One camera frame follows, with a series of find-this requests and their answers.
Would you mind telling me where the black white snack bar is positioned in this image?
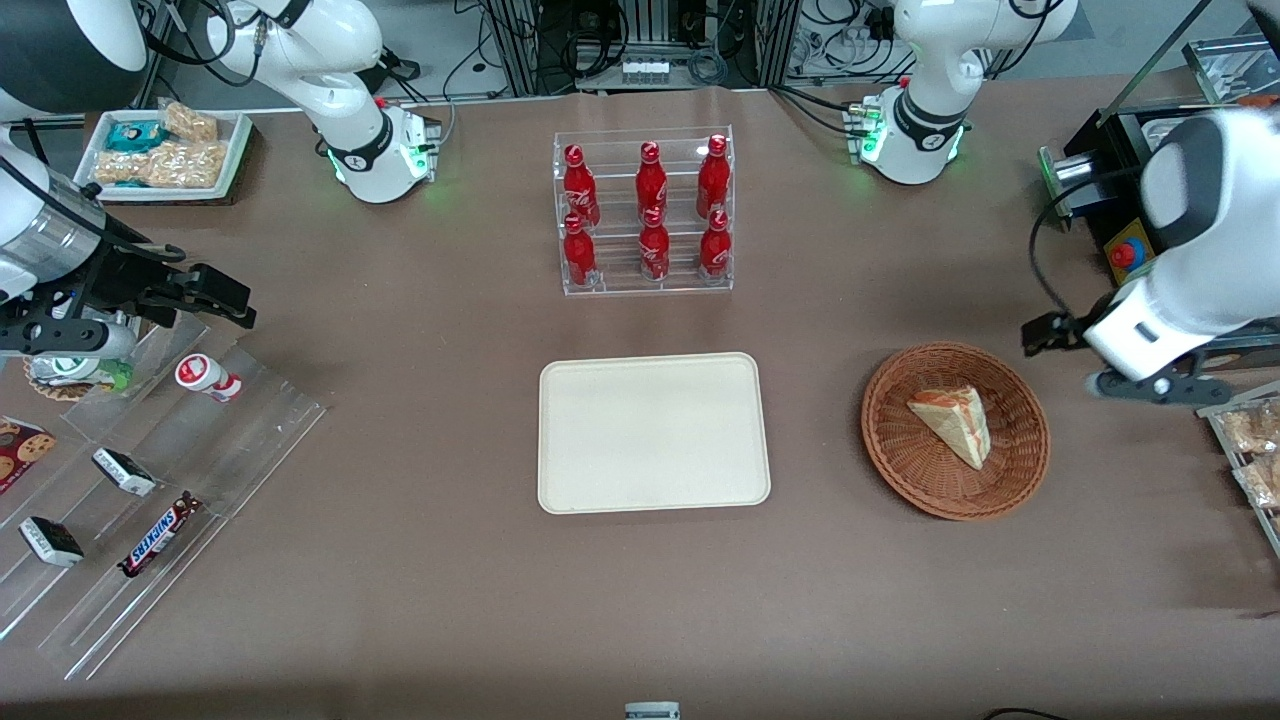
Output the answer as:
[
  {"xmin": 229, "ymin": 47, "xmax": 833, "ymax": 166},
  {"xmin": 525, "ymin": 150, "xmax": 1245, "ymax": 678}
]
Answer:
[
  {"xmin": 92, "ymin": 447, "xmax": 158, "ymax": 498},
  {"xmin": 19, "ymin": 516, "xmax": 86, "ymax": 569}
]

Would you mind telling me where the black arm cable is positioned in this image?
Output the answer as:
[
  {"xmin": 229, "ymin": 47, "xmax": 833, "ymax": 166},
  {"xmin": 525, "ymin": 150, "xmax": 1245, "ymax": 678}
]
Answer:
[
  {"xmin": 1029, "ymin": 165, "xmax": 1146, "ymax": 323},
  {"xmin": 0, "ymin": 155, "xmax": 188, "ymax": 265}
]

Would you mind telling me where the red cola bottle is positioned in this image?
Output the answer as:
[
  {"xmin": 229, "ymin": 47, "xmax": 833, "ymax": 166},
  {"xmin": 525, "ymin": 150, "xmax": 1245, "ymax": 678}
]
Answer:
[
  {"xmin": 697, "ymin": 134, "xmax": 732, "ymax": 219},
  {"xmin": 562, "ymin": 213, "xmax": 599, "ymax": 288},
  {"xmin": 699, "ymin": 210, "xmax": 732, "ymax": 279},
  {"xmin": 563, "ymin": 144, "xmax": 601, "ymax": 227},
  {"xmin": 639, "ymin": 207, "xmax": 671, "ymax": 282},
  {"xmin": 636, "ymin": 141, "xmax": 669, "ymax": 221}
]

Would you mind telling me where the white red-capped yogurt bottle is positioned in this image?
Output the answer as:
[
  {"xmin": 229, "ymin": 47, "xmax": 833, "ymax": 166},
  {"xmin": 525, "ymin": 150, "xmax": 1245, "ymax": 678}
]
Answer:
[{"xmin": 175, "ymin": 353, "xmax": 244, "ymax": 404}]

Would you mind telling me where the small wicker coaster basket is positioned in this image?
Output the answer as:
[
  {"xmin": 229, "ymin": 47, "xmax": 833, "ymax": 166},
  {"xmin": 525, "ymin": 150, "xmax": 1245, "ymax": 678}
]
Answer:
[{"xmin": 22, "ymin": 358, "xmax": 106, "ymax": 404}]

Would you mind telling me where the metal pastry tray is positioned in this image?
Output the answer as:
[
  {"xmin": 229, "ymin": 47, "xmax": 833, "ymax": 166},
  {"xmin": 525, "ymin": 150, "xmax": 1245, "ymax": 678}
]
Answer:
[{"xmin": 1196, "ymin": 380, "xmax": 1280, "ymax": 558}]

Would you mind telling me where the teal snack packet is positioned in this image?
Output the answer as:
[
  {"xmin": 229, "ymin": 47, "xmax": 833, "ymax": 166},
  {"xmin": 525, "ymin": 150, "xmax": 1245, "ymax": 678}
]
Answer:
[{"xmin": 105, "ymin": 120, "xmax": 167, "ymax": 154}]

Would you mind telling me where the wrapped brown pastry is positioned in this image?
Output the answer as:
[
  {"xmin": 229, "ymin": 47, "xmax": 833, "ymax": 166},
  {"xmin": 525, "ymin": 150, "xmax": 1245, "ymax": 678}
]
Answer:
[
  {"xmin": 1222, "ymin": 398, "xmax": 1280, "ymax": 457},
  {"xmin": 1234, "ymin": 455, "xmax": 1280, "ymax": 509}
]

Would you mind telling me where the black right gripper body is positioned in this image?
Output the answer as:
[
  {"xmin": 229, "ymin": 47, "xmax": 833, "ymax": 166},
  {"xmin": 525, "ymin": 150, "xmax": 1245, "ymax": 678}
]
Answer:
[{"xmin": 68, "ymin": 238, "xmax": 203, "ymax": 321}]

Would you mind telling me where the metal food display case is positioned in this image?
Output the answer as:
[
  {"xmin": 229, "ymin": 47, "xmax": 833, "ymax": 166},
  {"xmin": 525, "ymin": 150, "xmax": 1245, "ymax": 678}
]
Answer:
[{"xmin": 1183, "ymin": 33, "xmax": 1280, "ymax": 107}]

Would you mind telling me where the green white cup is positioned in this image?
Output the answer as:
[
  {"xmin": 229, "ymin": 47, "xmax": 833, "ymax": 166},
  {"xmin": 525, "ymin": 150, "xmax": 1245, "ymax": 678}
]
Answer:
[{"xmin": 25, "ymin": 350, "xmax": 136, "ymax": 392}]

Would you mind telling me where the red cookie box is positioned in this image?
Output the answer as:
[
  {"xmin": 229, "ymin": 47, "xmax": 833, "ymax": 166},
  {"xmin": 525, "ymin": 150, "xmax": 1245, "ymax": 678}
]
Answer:
[{"xmin": 0, "ymin": 416, "xmax": 59, "ymax": 495}]

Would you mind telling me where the black equipment rack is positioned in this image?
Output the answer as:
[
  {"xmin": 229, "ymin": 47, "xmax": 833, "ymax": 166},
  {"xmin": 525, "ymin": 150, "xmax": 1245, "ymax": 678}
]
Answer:
[{"xmin": 480, "ymin": 0, "xmax": 803, "ymax": 97}]

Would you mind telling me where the clear acrylic bottle rack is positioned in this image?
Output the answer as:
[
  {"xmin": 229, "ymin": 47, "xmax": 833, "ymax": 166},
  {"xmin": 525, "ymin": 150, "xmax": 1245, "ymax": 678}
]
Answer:
[{"xmin": 552, "ymin": 126, "xmax": 736, "ymax": 297}]

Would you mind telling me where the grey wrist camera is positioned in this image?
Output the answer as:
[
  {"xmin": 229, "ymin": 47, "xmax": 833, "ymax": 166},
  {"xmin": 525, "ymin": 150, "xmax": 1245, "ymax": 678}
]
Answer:
[
  {"xmin": 0, "ymin": 319, "xmax": 137, "ymax": 360},
  {"xmin": 1088, "ymin": 367, "xmax": 1234, "ymax": 408}
]

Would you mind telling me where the small clear nut snack bag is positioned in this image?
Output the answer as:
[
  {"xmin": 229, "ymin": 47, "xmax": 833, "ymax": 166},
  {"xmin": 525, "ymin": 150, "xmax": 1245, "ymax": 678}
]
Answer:
[{"xmin": 159, "ymin": 99, "xmax": 220, "ymax": 144}]

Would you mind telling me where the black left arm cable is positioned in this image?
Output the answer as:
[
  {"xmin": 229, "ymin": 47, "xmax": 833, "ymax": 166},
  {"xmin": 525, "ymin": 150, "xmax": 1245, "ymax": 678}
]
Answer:
[{"xmin": 1029, "ymin": 165, "xmax": 1146, "ymax": 323}]

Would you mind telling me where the brown Snickers bar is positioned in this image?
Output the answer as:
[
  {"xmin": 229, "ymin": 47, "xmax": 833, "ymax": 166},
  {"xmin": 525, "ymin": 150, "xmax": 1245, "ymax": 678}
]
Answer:
[{"xmin": 118, "ymin": 491, "xmax": 205, "ymax": 579}]

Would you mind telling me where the brown wicker basket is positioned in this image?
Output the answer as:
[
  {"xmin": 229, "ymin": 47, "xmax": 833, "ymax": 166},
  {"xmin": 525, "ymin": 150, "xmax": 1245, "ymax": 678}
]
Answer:
[{"xmin": 861, "ymin": 343, "xmax": 1051, "ymax": 522}]

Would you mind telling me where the white rectangular snack dish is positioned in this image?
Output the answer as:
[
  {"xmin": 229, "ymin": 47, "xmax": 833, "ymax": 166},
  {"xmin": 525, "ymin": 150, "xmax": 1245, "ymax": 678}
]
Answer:
[{"xmin": 73, "ymin": 108, "xmax": 254, "ymax": 204}]

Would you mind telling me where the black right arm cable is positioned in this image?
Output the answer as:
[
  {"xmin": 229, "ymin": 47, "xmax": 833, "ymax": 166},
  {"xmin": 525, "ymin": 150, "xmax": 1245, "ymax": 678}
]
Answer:
[{"xmin": 0, "ymin": 155, "xmax": 188, "ymax": 265}]

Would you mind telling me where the triangular sandwich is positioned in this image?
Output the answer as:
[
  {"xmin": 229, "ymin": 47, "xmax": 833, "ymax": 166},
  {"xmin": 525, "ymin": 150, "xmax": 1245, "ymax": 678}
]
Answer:
[{"xmin": 907, "ymin": 386, "xmax": 992, "ymax": 472}]

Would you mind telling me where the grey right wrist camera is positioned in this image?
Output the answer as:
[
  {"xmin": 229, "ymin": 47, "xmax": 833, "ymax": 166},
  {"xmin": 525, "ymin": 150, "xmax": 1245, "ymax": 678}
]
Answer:
[{"xmin": 0, "ymin": 319, "xmax": 137, "ymax": 360}]

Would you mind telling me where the beige plastic tray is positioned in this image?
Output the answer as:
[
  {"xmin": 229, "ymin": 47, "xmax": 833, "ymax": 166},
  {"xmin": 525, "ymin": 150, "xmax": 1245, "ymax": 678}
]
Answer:
[{"xmin": 538, "ymin": 352, "xmax": 772, "ymax": 515}]

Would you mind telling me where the large clear nut snack bag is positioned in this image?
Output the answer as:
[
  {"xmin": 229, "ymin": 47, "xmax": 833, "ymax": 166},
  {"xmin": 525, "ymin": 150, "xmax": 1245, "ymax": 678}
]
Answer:
[{"xmin": 143, "ymin": 139, "xmax": 230, "ymax": 190}]

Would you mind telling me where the yellow emergency stop box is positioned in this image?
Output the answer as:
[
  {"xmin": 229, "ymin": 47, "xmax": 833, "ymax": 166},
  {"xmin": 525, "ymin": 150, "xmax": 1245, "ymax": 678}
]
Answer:
[{"xmin": 1104, "ymin": 222, "xmax": 1163, "ymax": 292}]

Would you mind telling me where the black machine box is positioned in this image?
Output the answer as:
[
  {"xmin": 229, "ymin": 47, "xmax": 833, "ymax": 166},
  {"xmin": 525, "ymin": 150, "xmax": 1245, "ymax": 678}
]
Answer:
[{"xmin": 1039, "ymin": 104, "xmax": 1206, "ymax": 293}]

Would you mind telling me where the clear acrylic stepped display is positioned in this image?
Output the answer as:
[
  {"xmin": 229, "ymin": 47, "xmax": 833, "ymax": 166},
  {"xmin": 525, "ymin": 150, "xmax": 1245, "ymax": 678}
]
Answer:
[{"xmin": 0, "ymin": 318, "xmax": 329, "ymax": 682}]

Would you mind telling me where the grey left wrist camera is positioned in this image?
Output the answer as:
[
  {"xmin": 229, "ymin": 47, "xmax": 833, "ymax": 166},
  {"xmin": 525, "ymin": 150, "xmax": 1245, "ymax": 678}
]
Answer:
[{"xmin": 1088, "ymin": 367, "xmax": 1234, "ymax": 408}]

